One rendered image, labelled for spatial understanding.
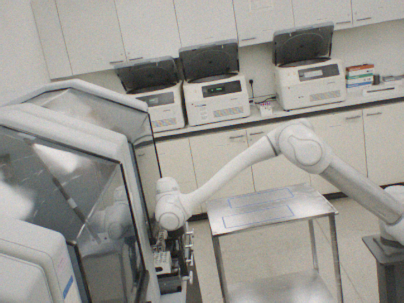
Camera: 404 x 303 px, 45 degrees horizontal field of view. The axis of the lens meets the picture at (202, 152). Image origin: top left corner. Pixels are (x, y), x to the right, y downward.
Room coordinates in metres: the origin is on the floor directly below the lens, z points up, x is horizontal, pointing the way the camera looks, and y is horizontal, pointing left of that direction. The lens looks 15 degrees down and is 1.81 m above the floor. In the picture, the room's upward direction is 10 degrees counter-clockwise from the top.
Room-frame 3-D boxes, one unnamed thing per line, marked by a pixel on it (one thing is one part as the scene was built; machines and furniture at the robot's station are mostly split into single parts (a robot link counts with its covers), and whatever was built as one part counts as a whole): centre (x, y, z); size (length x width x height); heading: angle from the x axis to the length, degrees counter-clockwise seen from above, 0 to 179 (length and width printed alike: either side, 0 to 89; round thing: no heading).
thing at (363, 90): (4.22, -1.65, 0.93); 0.30 x 0.10 x 0.06; 79
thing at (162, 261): (1.88, 0.36, 0.83); 0.30 x 0.10 x 0.06; 87
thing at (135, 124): (2.12, 0.49, 1.28); 0.61 x 0.51 x 0.63; 177
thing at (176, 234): (1.87, 0.17, 0.96); 0.08 x 0.07 x 0.09; 177
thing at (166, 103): (4.49, 0.37, 1.22); 0.62 x 0.56 x 0.64; 175
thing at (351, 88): (4.55, -1.57, 0.94); 0.23 x 0.13 x 0.07; 92
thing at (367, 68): (4.55, -1.61, 1.10); 0.24 x 0.13 x 0.10; 86
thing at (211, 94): (4.46, -0.22, 1.24); 0.62 x 0.56 x 0.69; 178
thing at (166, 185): (1.86, 0.17, 1.14); 0.13 x 0.11 x 0.16; 1
